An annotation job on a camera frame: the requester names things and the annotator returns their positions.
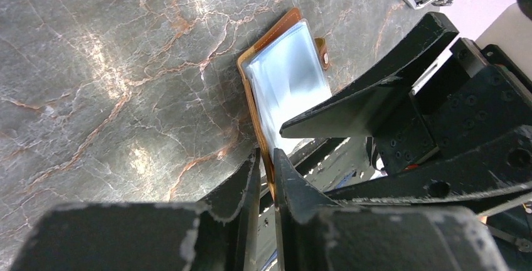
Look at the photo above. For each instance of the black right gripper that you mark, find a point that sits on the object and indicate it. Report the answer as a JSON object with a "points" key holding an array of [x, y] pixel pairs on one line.
{"points": [[464, 113]]}

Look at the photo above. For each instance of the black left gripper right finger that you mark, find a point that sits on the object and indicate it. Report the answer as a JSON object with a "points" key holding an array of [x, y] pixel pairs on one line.
{"points": [[300, 239]]}

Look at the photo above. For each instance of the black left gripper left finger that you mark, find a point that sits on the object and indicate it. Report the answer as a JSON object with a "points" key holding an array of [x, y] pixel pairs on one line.
{"points": [[228, 228]]}

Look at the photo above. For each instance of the brown leather card holder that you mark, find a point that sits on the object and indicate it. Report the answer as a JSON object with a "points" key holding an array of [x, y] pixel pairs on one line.
{"points": [[283, 76]]}

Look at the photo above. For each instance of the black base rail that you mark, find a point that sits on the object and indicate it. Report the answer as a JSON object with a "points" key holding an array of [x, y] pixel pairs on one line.
{"points": [[327, 164]]}

